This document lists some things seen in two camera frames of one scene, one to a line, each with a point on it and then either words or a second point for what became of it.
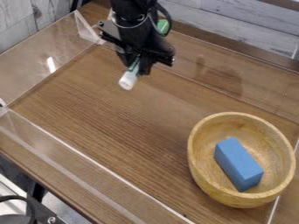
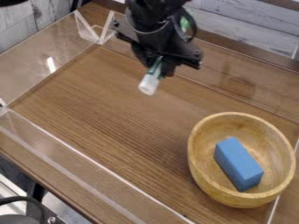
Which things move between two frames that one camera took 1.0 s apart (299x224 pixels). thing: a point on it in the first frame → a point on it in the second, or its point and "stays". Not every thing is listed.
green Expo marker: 129,75 → 149,81
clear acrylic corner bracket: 89,31 stays
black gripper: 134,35 → 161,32
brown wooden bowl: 242,157 stays
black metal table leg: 39,191 stays
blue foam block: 238,164 stays
